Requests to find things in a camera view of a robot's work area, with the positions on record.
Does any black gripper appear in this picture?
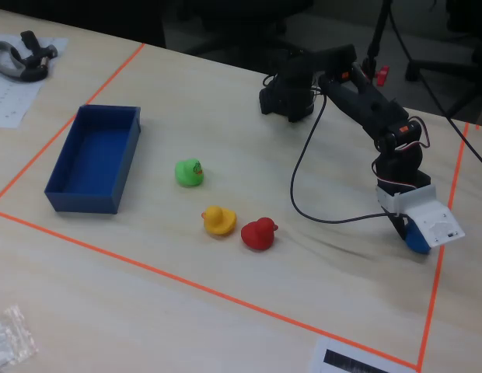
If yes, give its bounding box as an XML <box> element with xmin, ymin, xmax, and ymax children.
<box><xmin>374</xmin><ymin>146</ymin><xmax>432</xmax><ymax>242</ymax></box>

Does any blue rubber duck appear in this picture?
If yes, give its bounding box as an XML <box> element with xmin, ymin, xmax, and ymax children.
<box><xmin>404</xmin><ymin>223</ymin><xmax>431</xmax><ymax>256</ymax></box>

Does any red rubber duck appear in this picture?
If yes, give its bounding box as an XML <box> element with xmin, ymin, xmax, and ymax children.
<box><xmin>240</xmin><ymin>217</ymin><xmax>280</xmax><ymax>251</ymax></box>

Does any yellow rubber duck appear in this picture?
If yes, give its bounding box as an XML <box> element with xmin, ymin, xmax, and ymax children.
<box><xmin>201</xmin><ymin>205</ymin><xmax>238</xmax><ymax>237</ymax></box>

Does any green rubber duck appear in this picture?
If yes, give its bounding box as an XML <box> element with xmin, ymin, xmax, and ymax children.
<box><xmin>174</xmin><ymin>158</ymin><xmax>205</xmax><ymax>188</ymax></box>

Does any blue open box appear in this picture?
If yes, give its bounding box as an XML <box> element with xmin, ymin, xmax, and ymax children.
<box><xmin>44</xmin><ymin>103</ymin><xmax>142</xmax><ymax>215</ymax></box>

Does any orange tape line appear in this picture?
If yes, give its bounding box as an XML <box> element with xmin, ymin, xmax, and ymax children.
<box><xmin>416</xmin><ymin>121</ymin><xmax>470</xmax><ymax>372</ymax></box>
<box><xmin>0</xmin><ymin>43</ymin><xmax>146</xmax><ymax>206</ymax></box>
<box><xmin>0</xmin><ymin>208</ymin><xmax>420</xmax><ymax>370</ymax></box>

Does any white label with black bar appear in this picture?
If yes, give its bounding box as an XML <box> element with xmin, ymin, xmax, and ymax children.
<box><xmin>306</xmin><ymin>336</ymin><xmax>417</xmax><ymax>373</ymax></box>

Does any black office chair base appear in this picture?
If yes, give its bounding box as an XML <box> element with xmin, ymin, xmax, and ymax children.
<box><xmin>403</xmin><ymin>37</ymin><xmax>482</xmax><ymax>120</ymax></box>

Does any grey black clamp tool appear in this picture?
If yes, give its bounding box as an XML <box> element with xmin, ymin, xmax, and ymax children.
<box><xmin>0</xmin><ymin>30</ymin><xmax>60</xmax><ymax>84</ymax></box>

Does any clear plastic bag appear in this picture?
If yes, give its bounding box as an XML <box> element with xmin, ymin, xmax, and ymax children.
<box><xmin>0</xmin><ymin>304</ymin><xmax>40</xmax><ymax>371</ymax></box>

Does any white printed paper sheet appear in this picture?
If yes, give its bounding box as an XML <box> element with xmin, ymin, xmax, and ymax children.
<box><xmin>0</xmin><ymin>33</ymin><xmax>69</xmax><ymax>130</ymax></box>

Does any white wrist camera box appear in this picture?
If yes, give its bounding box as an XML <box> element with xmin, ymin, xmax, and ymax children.
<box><xmin>375</xmin><ymin>183</ymin><xmax>466</xmax><ymax>249</ymax></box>

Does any black camera cable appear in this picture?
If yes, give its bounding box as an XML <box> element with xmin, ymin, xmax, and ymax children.
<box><xmin>289</xmin><ymin>92</ymin><xmax>400</xmax><ymax>225</ymax></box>

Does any thin black cable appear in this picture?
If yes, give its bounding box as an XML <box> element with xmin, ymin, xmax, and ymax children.
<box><xmin>388</xmin><ymin>0</ymin><xmax>482</xmax><ymax>173</ymax></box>

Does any black camera stand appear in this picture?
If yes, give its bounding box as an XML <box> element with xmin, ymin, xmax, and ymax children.
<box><xmin>361</xmin><ymin>0</ymin><xmax>394</xmax><ymax>78</ymax></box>

